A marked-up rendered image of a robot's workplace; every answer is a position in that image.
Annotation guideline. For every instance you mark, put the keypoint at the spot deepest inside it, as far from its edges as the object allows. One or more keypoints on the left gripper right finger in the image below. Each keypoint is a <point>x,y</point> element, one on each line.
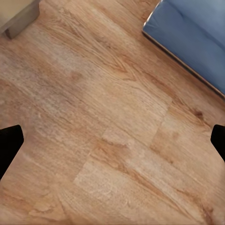
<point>218,139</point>

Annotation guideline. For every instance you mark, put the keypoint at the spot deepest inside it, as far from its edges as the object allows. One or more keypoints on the coffee table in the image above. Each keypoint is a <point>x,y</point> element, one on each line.
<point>15,15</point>

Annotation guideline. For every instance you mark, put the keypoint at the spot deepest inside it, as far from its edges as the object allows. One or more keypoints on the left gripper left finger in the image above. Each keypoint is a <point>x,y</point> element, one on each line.
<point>11,139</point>

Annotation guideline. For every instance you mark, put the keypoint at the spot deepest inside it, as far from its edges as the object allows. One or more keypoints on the sofa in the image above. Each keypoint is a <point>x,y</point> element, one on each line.
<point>193,32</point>

